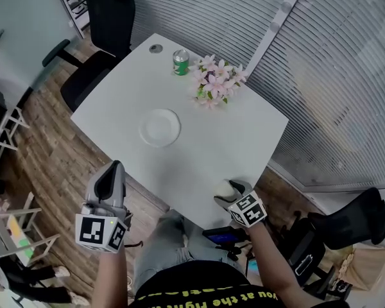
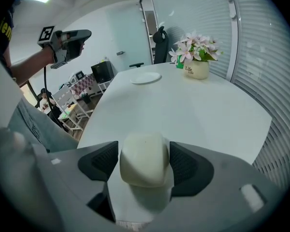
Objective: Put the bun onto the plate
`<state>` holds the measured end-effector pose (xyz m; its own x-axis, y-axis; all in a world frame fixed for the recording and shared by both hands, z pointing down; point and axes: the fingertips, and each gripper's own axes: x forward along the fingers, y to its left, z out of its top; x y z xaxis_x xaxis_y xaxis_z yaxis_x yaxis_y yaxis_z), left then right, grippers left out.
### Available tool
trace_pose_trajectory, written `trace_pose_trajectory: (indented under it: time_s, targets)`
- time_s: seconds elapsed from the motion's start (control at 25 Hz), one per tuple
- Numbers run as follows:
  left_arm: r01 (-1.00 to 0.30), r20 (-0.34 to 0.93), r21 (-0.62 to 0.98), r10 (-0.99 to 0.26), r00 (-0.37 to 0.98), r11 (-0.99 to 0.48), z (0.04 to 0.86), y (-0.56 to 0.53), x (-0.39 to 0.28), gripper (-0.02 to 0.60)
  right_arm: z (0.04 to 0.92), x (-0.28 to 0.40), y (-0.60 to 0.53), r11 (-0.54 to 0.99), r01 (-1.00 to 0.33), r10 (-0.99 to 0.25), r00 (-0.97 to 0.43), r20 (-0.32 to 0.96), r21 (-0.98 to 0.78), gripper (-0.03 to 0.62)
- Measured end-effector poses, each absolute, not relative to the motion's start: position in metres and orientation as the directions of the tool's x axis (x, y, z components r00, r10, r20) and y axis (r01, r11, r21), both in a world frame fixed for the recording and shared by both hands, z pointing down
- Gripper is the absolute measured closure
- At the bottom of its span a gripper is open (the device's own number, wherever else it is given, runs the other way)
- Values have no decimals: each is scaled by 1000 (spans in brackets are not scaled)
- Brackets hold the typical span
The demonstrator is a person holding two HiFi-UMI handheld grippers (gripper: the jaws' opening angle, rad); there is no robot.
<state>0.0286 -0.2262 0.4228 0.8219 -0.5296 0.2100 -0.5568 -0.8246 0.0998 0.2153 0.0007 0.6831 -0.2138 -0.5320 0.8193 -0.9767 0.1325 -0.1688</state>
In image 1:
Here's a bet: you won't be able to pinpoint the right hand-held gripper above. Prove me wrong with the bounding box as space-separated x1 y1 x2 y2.
213 179 268 229

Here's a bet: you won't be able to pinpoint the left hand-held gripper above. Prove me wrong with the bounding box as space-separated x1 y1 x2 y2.
75 160 131 253

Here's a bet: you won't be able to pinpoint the small cream round object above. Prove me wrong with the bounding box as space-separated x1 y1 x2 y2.
213 178 237 198

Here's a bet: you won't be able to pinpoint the white plate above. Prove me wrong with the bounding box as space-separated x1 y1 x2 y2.
139 108 182 148

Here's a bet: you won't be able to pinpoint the person's left forearm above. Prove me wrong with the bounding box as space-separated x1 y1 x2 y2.
94 248 129 308

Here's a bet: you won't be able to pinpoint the person's right forearm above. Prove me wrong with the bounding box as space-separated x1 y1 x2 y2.
245 221 305 301

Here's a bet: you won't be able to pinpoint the black device with blue screen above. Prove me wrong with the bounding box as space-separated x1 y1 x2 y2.
202 226 242 245

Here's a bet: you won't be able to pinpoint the white table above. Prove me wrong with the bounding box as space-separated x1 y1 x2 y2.
70 33 289 230

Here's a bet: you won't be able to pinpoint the person's legs in grey trousers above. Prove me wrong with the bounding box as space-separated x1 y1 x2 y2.
133 209 248 288

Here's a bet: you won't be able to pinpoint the person's black t-shirt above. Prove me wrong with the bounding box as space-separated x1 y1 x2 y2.
128 261 350 308

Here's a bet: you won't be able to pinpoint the green paper sheet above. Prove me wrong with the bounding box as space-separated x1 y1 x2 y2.
18 239 35 258

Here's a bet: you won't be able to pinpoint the yellow paper sheet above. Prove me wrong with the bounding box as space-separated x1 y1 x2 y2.
6 216 22 242

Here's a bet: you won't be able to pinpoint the white stool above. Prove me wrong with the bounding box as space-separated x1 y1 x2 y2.
0 106 30 150

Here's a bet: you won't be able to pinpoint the pink flower bouquet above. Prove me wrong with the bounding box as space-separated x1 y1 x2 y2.
191 54 248 110

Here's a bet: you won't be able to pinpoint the white folding rack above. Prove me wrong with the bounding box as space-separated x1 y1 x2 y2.
0 191 61 268

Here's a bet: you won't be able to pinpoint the green drink can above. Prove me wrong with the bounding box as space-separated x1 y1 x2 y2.
172 49 191 76

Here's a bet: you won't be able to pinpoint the cardboard box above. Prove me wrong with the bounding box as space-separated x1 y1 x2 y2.
336 245 385 291

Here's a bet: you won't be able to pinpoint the black office chair with headrest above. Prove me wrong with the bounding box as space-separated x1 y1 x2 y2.
41 0 136 112

